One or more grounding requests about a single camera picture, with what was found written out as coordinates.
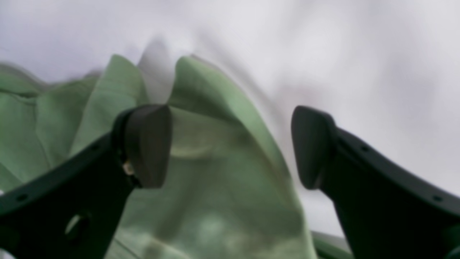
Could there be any green polo T-shirt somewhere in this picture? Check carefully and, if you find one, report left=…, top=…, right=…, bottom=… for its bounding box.
left=1, top=55, right=352, bottom=259

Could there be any side right gripper right finger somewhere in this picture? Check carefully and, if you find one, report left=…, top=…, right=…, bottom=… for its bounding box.
left=291, top=105, right=460, bottom=259

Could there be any side right gripper left finger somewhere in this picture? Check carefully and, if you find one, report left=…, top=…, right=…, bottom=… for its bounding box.
left=0, top=105, right=173, bottom=259

